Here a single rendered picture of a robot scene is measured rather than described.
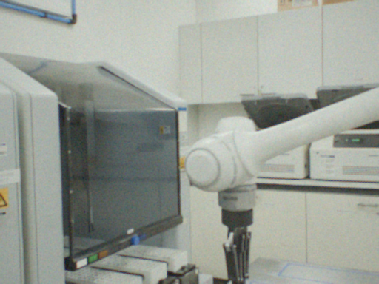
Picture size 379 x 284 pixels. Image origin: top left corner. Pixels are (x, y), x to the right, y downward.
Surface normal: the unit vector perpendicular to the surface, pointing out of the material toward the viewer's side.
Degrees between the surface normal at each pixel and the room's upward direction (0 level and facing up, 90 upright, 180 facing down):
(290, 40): 90
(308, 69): 90
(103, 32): 90
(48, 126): 90
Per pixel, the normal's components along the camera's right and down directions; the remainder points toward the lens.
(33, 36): 0.88, 0.00
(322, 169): -0.46, 0.06
